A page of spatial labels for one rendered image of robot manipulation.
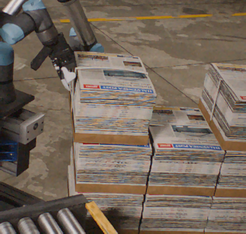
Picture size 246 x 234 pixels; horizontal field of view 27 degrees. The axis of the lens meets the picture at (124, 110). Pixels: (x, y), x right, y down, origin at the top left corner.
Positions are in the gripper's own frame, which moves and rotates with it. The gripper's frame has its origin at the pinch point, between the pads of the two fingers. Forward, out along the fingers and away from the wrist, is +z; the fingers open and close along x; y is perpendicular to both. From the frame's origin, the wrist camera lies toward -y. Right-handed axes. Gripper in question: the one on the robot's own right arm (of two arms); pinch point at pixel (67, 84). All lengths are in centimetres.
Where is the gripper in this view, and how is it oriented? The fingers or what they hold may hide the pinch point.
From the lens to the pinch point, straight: 205.5
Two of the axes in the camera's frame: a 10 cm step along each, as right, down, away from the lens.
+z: 3.7, 7.9, 4.8
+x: -1.3, -4.7, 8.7
